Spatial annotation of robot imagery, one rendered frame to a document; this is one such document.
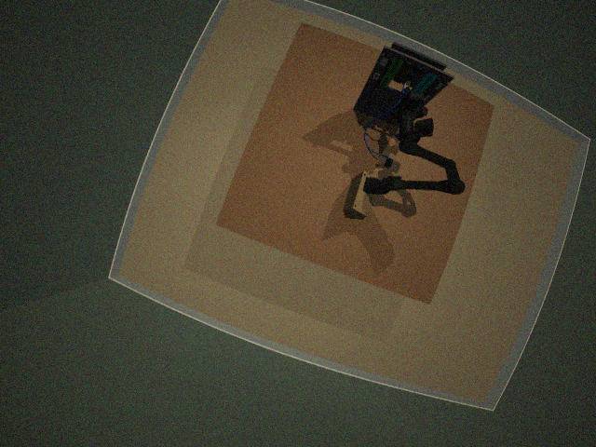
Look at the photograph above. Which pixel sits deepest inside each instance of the blue cable plug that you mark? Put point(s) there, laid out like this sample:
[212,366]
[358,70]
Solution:
[406,84]

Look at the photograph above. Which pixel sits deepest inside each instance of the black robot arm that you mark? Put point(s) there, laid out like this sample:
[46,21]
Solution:
[409,145]

